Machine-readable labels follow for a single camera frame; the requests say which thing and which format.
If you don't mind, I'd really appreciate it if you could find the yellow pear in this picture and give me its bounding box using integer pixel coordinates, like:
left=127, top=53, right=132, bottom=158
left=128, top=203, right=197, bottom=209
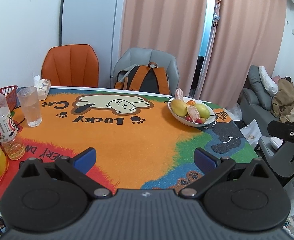
left=171, top=99, right=188, bottom=117

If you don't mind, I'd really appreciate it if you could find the pink curtain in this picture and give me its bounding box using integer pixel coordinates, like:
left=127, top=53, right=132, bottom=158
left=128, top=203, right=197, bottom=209
left=118, top=0, right=209, bottom=98
left=199, top=0, right=287, bottom=105

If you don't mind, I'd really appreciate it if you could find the grey sofa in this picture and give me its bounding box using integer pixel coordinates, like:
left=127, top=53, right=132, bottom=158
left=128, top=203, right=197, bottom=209
left=239, top=65, right=294, bottom=135

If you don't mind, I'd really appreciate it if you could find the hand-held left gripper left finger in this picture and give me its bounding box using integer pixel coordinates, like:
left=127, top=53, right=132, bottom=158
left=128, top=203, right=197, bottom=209
left=19, top=147, right=113, bottom=200

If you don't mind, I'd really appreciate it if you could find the clear drinking glass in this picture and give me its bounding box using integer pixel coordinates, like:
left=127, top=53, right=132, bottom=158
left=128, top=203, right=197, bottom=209
left=17, top=86, right=43, bottom=127

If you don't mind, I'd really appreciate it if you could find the clear plastic bottle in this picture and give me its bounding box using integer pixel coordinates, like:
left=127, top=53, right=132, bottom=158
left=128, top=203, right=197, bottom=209
left=0, top=80, right=26, bottom=160

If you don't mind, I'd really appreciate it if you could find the orange chair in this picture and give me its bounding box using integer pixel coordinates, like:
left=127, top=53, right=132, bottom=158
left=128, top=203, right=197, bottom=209
left=41, top=44, right=99, bottom=87

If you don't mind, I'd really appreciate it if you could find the white pillow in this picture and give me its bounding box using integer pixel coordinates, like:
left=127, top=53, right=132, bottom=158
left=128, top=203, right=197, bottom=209
left=258, top=66, right=279, bottom=96

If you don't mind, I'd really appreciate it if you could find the grey ottoman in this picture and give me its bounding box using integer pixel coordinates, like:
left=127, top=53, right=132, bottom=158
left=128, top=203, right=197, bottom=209
left=258, top=136, right=294, bottom=178

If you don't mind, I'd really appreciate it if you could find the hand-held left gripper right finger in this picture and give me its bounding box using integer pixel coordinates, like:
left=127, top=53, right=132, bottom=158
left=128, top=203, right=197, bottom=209
left=179, top=147, right=273, bottom=198

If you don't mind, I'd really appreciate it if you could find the grey chair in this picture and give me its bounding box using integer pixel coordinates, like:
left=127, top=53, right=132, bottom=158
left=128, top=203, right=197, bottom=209
left=112, top=47, right=180, bottom=95

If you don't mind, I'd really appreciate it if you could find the patterned tissue box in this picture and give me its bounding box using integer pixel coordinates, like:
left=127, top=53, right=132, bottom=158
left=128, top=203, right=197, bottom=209
left=33, top=72, right=51, bottom=102

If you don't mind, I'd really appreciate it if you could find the white fridge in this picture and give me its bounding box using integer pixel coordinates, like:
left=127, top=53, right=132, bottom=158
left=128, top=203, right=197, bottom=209
left=59, top=0, right=127, bottom=88

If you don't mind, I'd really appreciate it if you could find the peeled tangerine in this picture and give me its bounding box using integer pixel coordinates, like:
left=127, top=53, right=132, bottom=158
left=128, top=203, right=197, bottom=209
left=186, top=105, right=200, bottom=122
left=174, top=88, right=185, bottom=102

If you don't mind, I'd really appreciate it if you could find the green pear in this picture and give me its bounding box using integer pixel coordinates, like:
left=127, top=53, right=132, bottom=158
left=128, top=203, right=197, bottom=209
left=194, top=103, right=210, bottom=119

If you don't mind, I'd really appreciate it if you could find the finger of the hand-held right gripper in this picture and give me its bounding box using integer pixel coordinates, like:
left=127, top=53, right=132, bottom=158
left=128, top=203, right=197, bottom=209
left=267, top=120, right=294, bottom=144

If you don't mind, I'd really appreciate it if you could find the orange and grey backpack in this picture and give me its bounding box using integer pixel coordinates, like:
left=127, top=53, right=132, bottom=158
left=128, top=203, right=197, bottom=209
left=114, top=62, right=171, bottom=95

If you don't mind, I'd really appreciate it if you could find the white plate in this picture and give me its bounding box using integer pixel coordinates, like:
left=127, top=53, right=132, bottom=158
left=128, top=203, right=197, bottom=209
left=168, top=97, right=216, bottom=127

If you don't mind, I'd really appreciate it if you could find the red plastic basket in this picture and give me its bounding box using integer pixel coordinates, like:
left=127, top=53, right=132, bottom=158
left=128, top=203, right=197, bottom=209
left=0, top=86, right=18, bottom=112

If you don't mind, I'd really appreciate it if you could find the brown jacket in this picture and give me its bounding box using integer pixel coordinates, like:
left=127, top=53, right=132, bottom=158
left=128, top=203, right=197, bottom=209
left=272, top=78, right=294, bottom=123

